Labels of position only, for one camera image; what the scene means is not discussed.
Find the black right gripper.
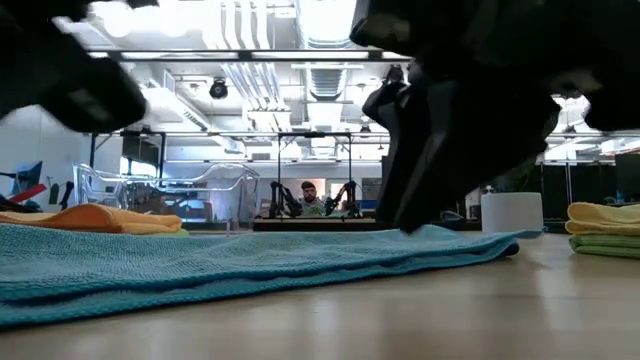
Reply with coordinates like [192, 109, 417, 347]
[349, 0, 640, 234]

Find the person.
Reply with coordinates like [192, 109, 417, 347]
[297, 180, 327, 219]

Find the black background table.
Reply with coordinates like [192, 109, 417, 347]
[182, 217, 382, 233]

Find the orange microfiber towel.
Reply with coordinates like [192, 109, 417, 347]
[0, 202, 184, 235]

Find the round black ceiling device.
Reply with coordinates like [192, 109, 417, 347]
[208, 79, 230, 100]

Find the green plant in white pot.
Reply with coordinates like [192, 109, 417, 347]
[480, 157, 546, 234]

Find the pale lime green microfiber towel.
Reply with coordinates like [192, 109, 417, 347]
[568, 233, 640, 260]

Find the black hanging ceiling camera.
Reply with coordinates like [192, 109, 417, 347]
[383, 64, 406, 85]

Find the yellow microfiber towel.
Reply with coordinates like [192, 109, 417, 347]
[564, 201, 640, 236]

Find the blue background screen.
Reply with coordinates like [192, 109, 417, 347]
[14, 160, 44, 194]

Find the long ceiling light rail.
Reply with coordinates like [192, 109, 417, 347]
[87, 48, 412, 64]

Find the round white ceiling lamp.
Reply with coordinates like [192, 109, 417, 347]
[102, 4, 134, 39]

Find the black metal stand frame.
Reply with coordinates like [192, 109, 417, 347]
[88, 130, 169, 201]

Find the black background stand frame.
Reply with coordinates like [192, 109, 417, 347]
[276, 131, 353, 219]

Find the clear plastic bin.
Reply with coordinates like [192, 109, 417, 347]
[73, 162, 261, 235]

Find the blue microfiber towel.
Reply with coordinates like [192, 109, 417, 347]
[0, 223, 544, 329]

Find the red background object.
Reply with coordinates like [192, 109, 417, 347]
[8, 182, 49, 204]

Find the black room divider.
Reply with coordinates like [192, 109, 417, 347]
[539, 152, 640, 206]

